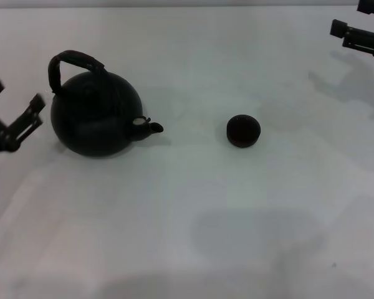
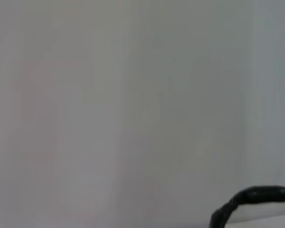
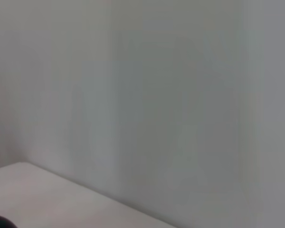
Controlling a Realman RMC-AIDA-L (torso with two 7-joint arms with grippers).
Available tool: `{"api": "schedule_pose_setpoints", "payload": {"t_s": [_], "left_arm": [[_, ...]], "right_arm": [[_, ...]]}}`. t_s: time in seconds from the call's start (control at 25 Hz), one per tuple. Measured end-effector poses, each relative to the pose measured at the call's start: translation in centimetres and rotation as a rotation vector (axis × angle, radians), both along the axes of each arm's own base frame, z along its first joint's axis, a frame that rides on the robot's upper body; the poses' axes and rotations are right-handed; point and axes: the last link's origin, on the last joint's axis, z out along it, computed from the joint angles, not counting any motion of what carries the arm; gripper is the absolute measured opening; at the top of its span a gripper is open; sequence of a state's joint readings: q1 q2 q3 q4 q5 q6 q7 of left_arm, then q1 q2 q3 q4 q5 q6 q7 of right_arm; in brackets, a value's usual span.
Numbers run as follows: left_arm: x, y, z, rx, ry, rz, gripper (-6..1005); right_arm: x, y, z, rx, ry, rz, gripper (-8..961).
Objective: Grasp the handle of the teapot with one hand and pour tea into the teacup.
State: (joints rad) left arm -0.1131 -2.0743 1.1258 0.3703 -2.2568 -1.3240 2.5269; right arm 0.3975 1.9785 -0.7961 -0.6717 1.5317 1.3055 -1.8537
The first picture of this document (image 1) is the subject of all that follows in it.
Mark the small dark teacup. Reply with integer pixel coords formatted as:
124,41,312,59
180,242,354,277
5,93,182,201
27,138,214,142
226,114,262,148

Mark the black round teapot with handle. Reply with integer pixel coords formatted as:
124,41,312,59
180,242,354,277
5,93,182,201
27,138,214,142
47,49,165,158

